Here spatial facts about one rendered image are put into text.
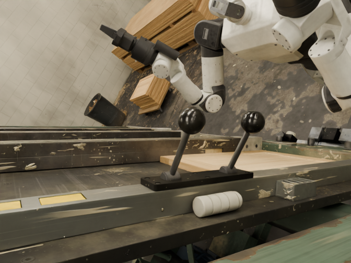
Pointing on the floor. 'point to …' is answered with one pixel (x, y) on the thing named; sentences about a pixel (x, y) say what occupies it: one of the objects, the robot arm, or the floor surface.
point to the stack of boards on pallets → (165, 26)
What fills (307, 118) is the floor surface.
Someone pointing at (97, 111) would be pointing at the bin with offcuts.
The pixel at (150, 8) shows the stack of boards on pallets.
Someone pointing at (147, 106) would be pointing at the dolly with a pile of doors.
